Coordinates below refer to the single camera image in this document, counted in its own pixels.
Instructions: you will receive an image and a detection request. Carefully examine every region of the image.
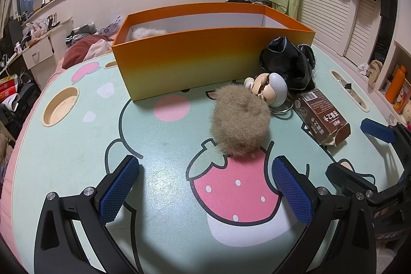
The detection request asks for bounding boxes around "red cardboard box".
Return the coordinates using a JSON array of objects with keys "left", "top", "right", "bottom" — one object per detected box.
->
[{"left": 0, "top": 75, "right": 18, "bottom": 101}]

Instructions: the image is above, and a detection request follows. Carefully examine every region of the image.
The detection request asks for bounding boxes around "orange bottle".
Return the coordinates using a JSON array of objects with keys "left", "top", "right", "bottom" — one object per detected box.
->
[{"left": 385, "top": 65, "right": 407, "bottom": 104}]

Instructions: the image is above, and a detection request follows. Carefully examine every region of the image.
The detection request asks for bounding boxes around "cartoon printed desktop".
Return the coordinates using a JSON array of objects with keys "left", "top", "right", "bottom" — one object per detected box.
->
[{"left": 5, "top": 46, "right": 411, "bottom": 274}]

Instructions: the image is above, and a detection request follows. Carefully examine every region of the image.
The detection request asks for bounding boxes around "white louvered closet door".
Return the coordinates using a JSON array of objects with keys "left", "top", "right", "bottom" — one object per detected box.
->
[{"left": 295, "top": 0, "right": 382, "bottom": 66}]

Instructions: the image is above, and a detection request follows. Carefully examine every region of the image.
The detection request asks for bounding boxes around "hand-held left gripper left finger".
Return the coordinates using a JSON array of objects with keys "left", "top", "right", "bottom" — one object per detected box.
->
[{"left": 34, "top": 155, "right": 140, "bottom": 274}]

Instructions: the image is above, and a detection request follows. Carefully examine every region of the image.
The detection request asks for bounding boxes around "doll figure keychain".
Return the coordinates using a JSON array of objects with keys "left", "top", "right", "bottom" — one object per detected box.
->
[{"left": 245, "top": 72, "right": 294, "bottom": 116}]

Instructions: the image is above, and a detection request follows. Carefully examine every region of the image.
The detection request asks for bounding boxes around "brown drink carton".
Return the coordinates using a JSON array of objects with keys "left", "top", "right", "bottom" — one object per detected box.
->
[{"left": 293, "top": 88, "right": 351, "bottom": 147}]

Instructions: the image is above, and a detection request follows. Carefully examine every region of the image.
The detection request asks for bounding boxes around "white drawer cabinet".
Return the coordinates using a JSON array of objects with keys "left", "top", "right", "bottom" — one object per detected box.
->
[{"left": 22, "top": 17, "right": 74, "bottom": 69}]

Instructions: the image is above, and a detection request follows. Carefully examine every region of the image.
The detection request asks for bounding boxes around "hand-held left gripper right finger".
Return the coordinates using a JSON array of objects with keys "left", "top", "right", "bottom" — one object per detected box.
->
[{"left": 271, "top": 155, "right": 378, "bottom": 274}]

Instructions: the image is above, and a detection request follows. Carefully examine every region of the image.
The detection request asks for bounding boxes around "dark red cloth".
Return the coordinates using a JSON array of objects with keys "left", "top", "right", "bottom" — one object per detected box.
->
[{"left": 62, "top": 35, "right": 110, "bottom": 69}]

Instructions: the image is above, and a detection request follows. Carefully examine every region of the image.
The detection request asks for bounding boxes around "beige fluffy ball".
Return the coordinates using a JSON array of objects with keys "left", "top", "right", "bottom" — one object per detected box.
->
[{"left": 209, "top": 83, "right": 273, "bottom": 159}]

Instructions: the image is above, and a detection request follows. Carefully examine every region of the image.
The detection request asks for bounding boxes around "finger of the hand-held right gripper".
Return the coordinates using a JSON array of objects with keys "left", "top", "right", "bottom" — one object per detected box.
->
[
  {"left": 326, "top": 162, "right": 378, "bottom": 197},
  {"left": 360, "top": 119, "right": 411, "bottom": 149}
]

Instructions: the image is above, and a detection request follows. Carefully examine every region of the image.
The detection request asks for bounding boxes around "white fluffy ball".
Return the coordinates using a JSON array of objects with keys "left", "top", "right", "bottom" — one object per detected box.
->
[{"left": 132, "top": 27, "right": 167, "bottom": 40}]

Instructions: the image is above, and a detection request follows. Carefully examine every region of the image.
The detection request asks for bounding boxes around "orange cardboard box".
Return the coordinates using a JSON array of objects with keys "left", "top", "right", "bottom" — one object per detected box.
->
[{"left": 112, "top": 2, "right": 316, "bottom": 101}]

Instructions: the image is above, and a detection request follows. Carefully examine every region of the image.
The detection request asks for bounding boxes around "black plastic bag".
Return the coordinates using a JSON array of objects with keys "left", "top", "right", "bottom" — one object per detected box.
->
[{"left": 259, "top": 36, "right": 317, "bottom": 91}]

